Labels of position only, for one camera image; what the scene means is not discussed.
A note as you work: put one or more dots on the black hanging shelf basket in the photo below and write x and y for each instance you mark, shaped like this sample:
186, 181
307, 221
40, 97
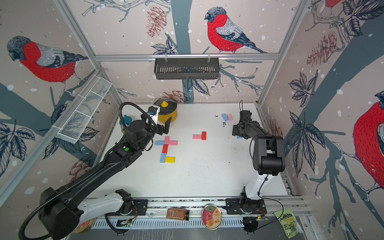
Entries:
187, 68

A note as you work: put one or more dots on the teal lid jar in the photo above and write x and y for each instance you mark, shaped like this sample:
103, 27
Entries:
128, 120

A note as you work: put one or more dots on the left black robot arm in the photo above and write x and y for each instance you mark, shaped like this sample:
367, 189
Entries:
62, 210

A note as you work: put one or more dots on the red block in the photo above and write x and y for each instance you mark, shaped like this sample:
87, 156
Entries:
165, 149
203, 135

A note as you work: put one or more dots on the brown packet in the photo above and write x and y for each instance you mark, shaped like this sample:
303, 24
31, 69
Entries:
178, 214

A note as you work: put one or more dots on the glass lid yellow knob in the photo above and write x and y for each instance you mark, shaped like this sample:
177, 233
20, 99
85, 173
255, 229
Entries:
167, 105

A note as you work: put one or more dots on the pink round cup lid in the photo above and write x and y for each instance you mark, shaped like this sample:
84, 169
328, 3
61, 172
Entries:
211, 217

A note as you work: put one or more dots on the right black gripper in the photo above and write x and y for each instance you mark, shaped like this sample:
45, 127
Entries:
236, 130

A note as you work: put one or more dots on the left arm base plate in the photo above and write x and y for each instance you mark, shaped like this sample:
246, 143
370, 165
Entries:
134, 207

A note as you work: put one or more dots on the yellow pot with handle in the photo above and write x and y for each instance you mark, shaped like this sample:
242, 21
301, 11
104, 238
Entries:
165, 117

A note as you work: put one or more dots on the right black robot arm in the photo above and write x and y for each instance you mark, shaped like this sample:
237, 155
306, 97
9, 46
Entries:
267, 155

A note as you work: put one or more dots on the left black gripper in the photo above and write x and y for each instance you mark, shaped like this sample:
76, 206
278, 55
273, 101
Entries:
160, 130

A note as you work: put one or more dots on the white wire basket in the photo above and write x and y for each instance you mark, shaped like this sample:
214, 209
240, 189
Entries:
76, 129

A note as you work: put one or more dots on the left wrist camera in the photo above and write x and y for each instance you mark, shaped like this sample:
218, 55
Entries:
153, 112

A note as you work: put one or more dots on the red round tin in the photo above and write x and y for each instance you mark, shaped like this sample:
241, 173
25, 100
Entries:
86, 226

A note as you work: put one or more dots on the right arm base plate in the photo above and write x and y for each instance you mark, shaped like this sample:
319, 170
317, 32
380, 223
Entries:
245, 207

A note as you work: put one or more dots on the green snack packet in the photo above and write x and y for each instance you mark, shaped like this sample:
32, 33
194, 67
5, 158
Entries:
289, 223

